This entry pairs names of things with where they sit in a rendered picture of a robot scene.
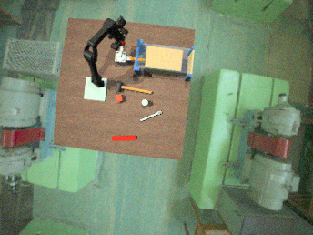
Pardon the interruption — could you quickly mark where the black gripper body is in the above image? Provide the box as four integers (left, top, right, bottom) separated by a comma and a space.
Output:
110, 27, 128, 51

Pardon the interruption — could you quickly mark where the grey cylinder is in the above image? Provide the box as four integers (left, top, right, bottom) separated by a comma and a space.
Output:
142, 99, 148, 106

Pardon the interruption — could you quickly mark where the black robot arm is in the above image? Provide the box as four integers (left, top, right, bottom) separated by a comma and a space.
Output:
83, 16, 126, 88

